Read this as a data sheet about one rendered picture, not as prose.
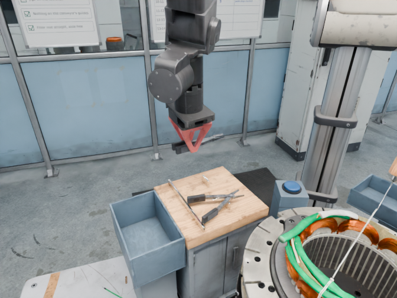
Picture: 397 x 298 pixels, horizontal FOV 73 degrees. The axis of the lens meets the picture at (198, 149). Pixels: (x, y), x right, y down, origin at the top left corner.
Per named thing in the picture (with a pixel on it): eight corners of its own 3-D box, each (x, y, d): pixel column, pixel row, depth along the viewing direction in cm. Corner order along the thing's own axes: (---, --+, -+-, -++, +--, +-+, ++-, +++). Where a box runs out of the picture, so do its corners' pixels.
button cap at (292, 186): (301, 193, 68) (302, 189, 68) (285, 192, 68) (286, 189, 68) (297, 182, 72) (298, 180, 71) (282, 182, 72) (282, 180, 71)
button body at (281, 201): (292, 264, 79) (309, 197, 67) (267, 263, 80) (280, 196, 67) (286, 245, 85) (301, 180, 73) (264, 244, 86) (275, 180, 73)
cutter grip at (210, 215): (204, 224, 53) (204, 218, 52) (201, 222, 53) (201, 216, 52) (218, 214, 55) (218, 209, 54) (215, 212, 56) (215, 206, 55)
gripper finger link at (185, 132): (184, 162, 55) (181, 122, 50) (170, 145, 61) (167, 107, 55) (212, 152, 58) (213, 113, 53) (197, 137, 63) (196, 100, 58)
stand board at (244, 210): (188, 250, 52) (187, 241, 51) (153, 194, 66) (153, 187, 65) (267, 215, 60) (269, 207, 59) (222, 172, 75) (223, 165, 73)
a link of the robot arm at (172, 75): (223, 16, 44) (175, 6, 46) (198, 30, 35) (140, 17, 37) (212, 84, 51) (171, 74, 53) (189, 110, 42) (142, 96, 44)
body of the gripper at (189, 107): (185, 130, 50) (184, 93, 46) (165, 109, 57) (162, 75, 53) (215, 122, 52) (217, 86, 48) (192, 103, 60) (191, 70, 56)
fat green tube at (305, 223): (281, 249, 40) (283, 240, 39) (267, 230, 43) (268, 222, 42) (357, 224, 44) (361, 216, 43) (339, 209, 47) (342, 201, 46)
